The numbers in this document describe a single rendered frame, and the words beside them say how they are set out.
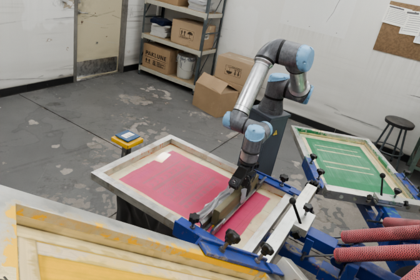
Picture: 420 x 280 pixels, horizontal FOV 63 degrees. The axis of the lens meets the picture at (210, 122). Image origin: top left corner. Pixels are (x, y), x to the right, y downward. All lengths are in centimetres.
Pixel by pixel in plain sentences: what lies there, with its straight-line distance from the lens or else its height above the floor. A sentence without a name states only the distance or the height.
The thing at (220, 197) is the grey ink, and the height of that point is 96.
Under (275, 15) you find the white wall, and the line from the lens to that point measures 537.
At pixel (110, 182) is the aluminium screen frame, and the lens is 159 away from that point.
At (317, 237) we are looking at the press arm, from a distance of 148.
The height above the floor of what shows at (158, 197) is 95.
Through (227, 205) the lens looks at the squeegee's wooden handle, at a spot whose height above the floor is 106.
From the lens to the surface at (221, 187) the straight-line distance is 172.
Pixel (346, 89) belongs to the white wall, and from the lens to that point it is 519.
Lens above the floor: 192
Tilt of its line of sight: 24 degrees down
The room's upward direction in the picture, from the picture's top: 11 degrees clockwise
